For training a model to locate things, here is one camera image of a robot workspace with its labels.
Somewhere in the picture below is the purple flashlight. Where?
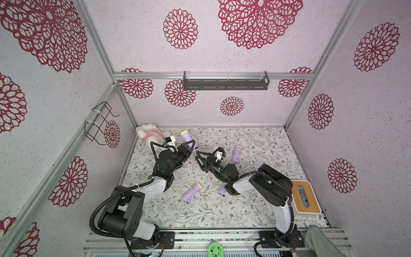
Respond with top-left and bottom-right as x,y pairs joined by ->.
181,130 -> 198,154
218,186 -> 228,197
232,146 -> 242,164
182,183 -> 202,202

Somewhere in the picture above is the green round disc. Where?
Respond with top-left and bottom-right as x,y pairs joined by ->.
208,242 -> 224,257

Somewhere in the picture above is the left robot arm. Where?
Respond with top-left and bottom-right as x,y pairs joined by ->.
89,140 -> 195,249

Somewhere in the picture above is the black wire wall rack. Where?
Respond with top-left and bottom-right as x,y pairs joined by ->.
83,101 -> 121,149

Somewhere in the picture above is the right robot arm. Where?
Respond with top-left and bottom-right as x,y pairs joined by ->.
195,147 -> 305,257

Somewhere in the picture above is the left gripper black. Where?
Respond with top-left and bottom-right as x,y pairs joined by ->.
169,140 -> 195,175

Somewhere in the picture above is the green cloth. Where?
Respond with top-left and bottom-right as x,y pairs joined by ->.
304,226 -> 345,257

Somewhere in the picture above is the white plush toy pink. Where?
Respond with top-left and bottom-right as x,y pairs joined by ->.
136,124 -> 172,150

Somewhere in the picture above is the black wall shelf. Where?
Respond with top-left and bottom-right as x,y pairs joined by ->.
183,72 -> 270,91

